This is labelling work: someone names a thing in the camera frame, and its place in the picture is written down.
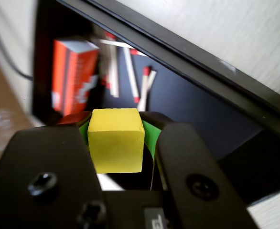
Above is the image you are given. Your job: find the red-tipped wooden match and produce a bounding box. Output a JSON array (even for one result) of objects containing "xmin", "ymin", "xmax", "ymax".
[
  {"xmin": 144, "ymin": 69, "xmax": 158, "ymax": 96},
  {"xmin": 107, "ymin": 44, "xmax": 120, "ymax": 98},
  {"xmin": 137, "ymin": 66, "xmax": 152, "ymax": 108},
  {"xmin": 99, "ymin": 39, "xmax": 148, "ymax": 57},
  {"xmin": 123, "ymin": 47, "xmax": 141, "ymax": 104}
]

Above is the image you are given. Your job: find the orange matchbox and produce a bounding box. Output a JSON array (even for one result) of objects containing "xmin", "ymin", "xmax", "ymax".
[{"xmin": 51, "ymin": 38, "xmax": 100, "ymax": 117}]

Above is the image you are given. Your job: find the black cardboard box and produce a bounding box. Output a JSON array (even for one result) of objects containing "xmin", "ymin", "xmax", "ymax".
[{"xmin": 31, "ymin": 0, "xmax": 280, "ymax": 208}]

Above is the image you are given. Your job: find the yellow wooden cube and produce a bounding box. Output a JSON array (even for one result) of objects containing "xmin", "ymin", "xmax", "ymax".
[{"xmin": 87, "ymin": 108, "xmax": 145, "ymax": 174}]

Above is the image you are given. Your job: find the smooth black power cable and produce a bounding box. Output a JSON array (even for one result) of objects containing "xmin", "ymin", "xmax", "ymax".
[{"xmin": 0, "ymin": 9, "xmax": 34, "ymax": 81}]

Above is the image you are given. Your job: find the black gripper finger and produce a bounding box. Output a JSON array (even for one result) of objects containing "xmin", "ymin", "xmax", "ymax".
[
  {"xmin": 0, "ymin": 110, "xmax": 108, "ymax": 229},
  {"xmin": 139, "ymin": 111, "xmax": 260, "ymax": 229}
]

